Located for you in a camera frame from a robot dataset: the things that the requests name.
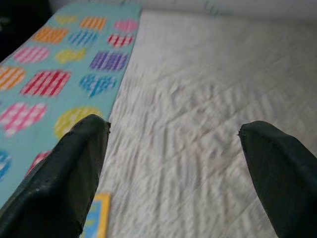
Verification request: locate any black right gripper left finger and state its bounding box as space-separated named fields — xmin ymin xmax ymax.
xmin=0 ymin=114 xmax=111 ymax=238

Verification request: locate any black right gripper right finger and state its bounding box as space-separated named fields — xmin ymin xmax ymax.
xmin=237 ymin=120 xmax=317 ymax=238

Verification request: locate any colourful yellow-edged picture book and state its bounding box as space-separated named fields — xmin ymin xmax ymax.
xmin=79 ymin=192 xmax=112 ymax=238

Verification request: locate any teal blanket with colourful shapes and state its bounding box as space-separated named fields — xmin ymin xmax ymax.
xmin=0 ymin=0 xmax=143 ymax=208

